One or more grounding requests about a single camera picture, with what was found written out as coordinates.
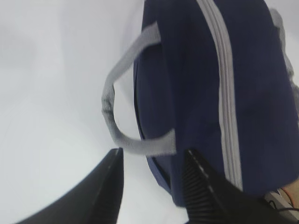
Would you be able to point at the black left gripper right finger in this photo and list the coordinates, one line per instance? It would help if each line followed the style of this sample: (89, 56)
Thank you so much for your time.
(211, 199)

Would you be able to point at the navy blue insulated lunch bag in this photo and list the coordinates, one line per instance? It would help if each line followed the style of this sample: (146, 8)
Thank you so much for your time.
(211, 75)

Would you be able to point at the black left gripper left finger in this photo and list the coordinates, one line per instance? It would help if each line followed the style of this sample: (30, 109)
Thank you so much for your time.
(95, 200)

